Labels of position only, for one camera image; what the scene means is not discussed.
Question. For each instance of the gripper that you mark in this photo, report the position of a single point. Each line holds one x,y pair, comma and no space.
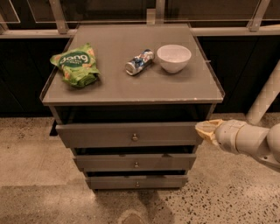
227,133

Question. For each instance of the grey top drawer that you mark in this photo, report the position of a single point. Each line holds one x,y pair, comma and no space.
132,134

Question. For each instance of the grey drawer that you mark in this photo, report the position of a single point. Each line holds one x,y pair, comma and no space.
132,134
134,162
137,182

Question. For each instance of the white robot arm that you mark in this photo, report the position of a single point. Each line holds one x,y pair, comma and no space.
239,137

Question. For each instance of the grey middle drawer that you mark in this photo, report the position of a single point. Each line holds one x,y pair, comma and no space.
134,162

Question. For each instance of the grey bottom drawer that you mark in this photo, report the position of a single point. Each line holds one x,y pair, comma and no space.
137,182

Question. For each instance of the grey drawer cabinet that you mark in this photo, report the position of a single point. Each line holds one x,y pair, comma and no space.
153,96

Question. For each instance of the white bowl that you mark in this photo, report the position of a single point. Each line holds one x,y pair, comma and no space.
173,58

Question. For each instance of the blue white soda can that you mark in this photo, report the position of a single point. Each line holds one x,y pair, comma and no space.
139,62

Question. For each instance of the green chip bag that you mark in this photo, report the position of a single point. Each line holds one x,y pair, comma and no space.
78,66

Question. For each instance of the metal railing frame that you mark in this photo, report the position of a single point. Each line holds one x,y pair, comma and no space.
30,19

